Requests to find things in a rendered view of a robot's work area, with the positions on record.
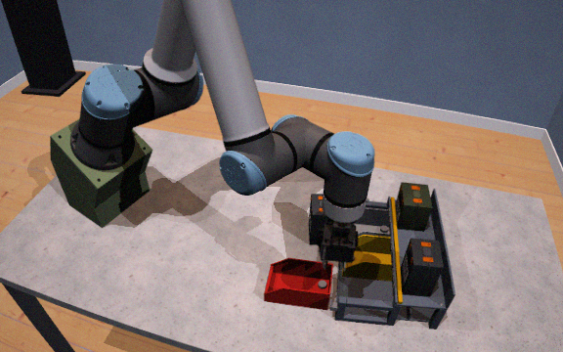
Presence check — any orange flat bar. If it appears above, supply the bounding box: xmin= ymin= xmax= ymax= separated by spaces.
xmin=391 ymin=198 xmax=403 ymax=304

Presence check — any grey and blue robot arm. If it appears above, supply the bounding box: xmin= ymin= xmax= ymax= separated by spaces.
xmin=70 ymin=0 xmax=375 ymax=223

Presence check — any dark grey shelf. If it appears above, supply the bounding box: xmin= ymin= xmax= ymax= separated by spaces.
xmin=330 ymin=189 xmax=455 ymax=330

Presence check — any red bin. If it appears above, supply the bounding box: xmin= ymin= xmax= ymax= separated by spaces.
xmin=265 ymin=258 xmax=333 ymax=310

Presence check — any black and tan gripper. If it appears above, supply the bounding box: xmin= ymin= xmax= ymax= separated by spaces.
xmin=317 ymin=217 xmax=358 ymax=271

